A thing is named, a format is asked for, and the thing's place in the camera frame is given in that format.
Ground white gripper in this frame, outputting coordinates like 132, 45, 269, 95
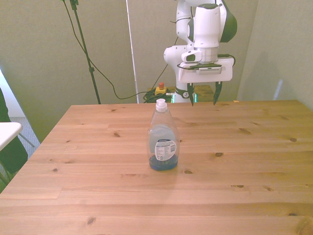
177, 57, 233, 107

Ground clear dish soap bottle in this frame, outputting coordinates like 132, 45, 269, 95
146, 98, 180, 171

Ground yellow emergency stop box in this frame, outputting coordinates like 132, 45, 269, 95
155, 82, 168, 96

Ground white vertical strip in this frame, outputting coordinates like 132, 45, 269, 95
125, 0, 140, 104

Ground white folding table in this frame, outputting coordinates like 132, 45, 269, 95
0, 121, 23, 152

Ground coiled green cable bundle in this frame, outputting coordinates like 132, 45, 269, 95
142, 91, 172, 104

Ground black cable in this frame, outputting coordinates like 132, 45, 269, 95
60, 0, 179, 100

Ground black camera stand pole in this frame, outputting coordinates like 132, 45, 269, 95
69, 0, 102, 105

